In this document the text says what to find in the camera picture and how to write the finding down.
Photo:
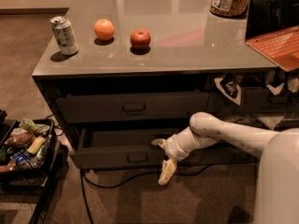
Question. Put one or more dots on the black white snack bag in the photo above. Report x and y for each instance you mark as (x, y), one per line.
(229, 87)

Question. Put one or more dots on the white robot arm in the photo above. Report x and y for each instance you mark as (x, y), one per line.
(277, 188)

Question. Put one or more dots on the black bin of groceries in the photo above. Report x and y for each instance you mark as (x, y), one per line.
(16, 163)

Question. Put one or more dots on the green bag in bin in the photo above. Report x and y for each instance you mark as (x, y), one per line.
(32, 127)

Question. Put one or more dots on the large jar of nuts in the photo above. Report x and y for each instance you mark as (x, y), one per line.
(228, 8)

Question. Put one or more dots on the brown snack bag in bin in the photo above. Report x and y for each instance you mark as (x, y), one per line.
(20, 140)

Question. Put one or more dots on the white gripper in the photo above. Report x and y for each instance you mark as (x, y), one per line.
(172, 147)

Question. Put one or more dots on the yellow sponge in bin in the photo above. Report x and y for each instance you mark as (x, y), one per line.
(38, 142)

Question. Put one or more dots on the red apple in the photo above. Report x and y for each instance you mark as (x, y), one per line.
(140, 39)

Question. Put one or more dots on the orange fruit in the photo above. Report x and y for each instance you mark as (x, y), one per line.
(104, 29)

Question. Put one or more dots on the orange laptop keyboard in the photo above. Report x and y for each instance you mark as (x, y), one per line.
(280, 47)

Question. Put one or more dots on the white green soda can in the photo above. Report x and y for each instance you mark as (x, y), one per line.
(63, 33)

